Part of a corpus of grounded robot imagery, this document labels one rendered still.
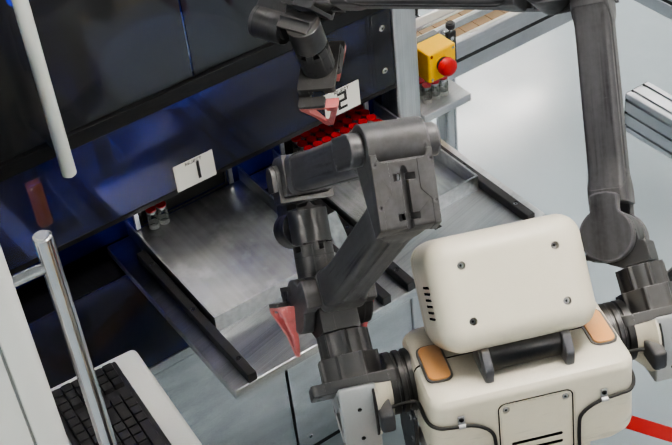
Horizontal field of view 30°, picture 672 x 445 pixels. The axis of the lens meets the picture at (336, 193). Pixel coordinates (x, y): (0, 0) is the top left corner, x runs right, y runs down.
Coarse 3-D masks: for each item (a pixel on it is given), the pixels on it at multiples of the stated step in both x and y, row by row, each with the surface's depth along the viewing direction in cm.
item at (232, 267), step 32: (224, 192) 252; (256, 192) 249; (128, 224) 241; (160, 224) 246; (192, 224) 245; (224, 224) 244; (256, 224) 243; (160, 256) 238; (192, 256) 238; (224, 256) 237; (256, 256) 236; (288, 256) 235; (192, 288) 231; (224, 288) 230; (256, 288) 229; (224, 320) 221
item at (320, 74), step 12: (324, 48) 206; (336, 48) 212; (300, 60) 207; (312, 60) 206; (324, 60) 207; (336, 60) 211; (300, 72) 211; (312, 72) 208; (324, 72) 209; (336, 72) 209; (300, 84) 210; (312, 84) 209; (324, 84) 208
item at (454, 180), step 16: (384, 112) 264; (448, 160) 250; (448, 176) 249; (464, 176) 247; (336, 192) 248; (352, 192) 248; (448, 192) 241; (464, 192) 244; (336, 208) 241; (352, 208) 244; (352, 224) 238
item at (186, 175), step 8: (208, 152) 235; (192, 160) 234; (200, 160) 235; (208, 160) 236; (176, 168) 232; (184, 168) 233; (192, 168) 235; (200, 168) 236; (208, 168) 237; (176, 176) 233; (184, 176) 234; (192, 176) 236; (208, 176) 238; (176, 184) 234; (184, 184) 235; (192, 184) 237
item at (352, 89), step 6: (348, 84) 248; (354, 84) 249; (336, 90) 247; (342, 90) 248; (348, 90) 248; (354, 90) 249; (330, 96) 246; (336, 96) 247; (342, 96) 248; (348, 96) 249; (354, 96) 250; (342, 102) 249; (348, 102) 250; (354, 102) 251; (360, 102) 252; (348, 108) 251; (336, 114) 250
